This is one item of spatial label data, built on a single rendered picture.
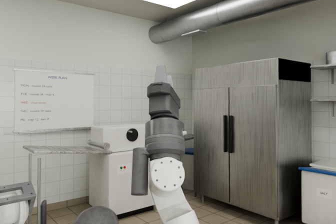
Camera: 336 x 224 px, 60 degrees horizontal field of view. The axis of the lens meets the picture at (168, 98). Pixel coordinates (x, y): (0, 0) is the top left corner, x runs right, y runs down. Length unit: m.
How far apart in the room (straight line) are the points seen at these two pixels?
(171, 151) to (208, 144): 3.71
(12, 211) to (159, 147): 0.29
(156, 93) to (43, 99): 3.82
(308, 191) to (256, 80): 1.41
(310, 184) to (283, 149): 0.48
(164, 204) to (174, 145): 0.13
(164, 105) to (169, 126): 0.05
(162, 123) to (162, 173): 0.11
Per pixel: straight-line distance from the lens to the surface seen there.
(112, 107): 4.82
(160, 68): 0.69
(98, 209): 0.73
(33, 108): 4.37
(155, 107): 0.64
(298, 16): 4.67
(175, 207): 0.66
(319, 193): 3.79
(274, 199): 3.79
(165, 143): 0.61
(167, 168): 0.57
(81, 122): 4.59
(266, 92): 3.68
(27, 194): 0.60
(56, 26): 4.61
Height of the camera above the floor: 1.51
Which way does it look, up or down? 1 degrees up
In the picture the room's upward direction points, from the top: straight up
